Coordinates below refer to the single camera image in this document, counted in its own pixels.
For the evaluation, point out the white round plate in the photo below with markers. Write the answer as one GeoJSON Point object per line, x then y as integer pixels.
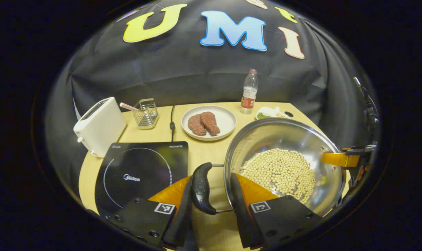
{"type": "Point", "coordinates": [226, 120]}

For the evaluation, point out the white toaster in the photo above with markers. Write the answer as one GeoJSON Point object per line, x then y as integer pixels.
{"type": "Point", "coordinates": [102, 129]}

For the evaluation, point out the clear water bottle red label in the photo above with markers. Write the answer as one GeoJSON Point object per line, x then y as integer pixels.
{"type": "Point", "coordinates": [249, 94]}

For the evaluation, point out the dark metal stand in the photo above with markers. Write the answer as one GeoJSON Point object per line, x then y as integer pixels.
{"type": "Point", "coordinates": [369, 108]}

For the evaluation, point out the black induction cooktop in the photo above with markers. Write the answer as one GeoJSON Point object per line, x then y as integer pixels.
{"type": "Point", "coordinates": [141, 157]}

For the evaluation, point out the white divided bean tray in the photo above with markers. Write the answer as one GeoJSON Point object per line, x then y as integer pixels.
{"type": "Point", "coordinates": [266, 112]}

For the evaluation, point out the pile of yellow soybeans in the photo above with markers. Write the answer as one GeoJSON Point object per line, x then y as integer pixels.
{"type": "Point", "coordinates": [280, 170]}

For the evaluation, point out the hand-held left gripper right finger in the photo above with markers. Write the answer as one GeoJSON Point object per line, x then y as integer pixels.
{"type": "Point", "coordinates": [284, 219]}

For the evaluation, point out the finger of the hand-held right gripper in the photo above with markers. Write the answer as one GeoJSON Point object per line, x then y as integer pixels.
{"type": "Point", "coordinates": [339, 159]}

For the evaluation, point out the brown meat piece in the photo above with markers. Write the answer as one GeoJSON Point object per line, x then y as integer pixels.
{"type": "Point", "coordinates": [196, 125]}
{"type": "Point", "coordinates": [210, 122]}

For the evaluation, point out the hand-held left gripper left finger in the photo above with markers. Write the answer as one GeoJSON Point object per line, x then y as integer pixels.
{"type": "Point", "coordinates": [141, 216]}

